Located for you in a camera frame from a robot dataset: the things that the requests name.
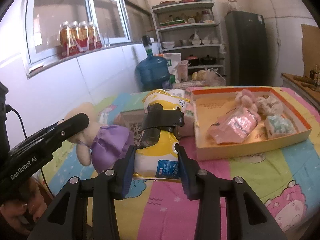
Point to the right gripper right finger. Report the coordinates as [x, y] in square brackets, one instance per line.
[189, 168]

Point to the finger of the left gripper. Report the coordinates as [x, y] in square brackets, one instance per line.
[72, 126]

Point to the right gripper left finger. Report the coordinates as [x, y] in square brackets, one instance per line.
[124, 169]

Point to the beige plush purple dress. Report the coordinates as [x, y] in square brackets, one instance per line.
[99, 145]

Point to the yellow white doll pouch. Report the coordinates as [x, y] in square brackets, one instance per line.
[156, 155]

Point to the person left hand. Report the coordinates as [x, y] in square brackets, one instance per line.
[12, 210]

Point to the pink plastic packet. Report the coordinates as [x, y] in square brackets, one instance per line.
[234, 127]

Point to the orange cardboard box tray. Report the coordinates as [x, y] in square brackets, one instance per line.
[210, 104]

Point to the pink plush toy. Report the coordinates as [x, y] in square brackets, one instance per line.
[246, 99]

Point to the orange drink bottle pack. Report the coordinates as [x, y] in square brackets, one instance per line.
[77, 38]

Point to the plastic bag of food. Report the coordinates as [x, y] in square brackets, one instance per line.
[209, 78]

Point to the colourful cartoon table cloth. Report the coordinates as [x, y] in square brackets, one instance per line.
[228, 163]

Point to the blue water jug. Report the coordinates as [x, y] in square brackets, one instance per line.
[153, 70]

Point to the green white tissue pack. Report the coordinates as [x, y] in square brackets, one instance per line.
[278, 126]

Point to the pink plastic bucket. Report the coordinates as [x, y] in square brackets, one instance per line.
[182, 70]

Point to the white flour sack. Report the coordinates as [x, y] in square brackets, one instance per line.
[173, 59]

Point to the dark grey refrigerator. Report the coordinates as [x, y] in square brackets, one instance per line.
[248, 51]

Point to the white metal shelf rack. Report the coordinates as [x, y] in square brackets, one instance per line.
[193, 30]

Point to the glass jar on refrigerator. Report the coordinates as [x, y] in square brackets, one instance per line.
[232, 5]

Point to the cardboard wall sheet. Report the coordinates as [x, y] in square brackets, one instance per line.
[310, 47]

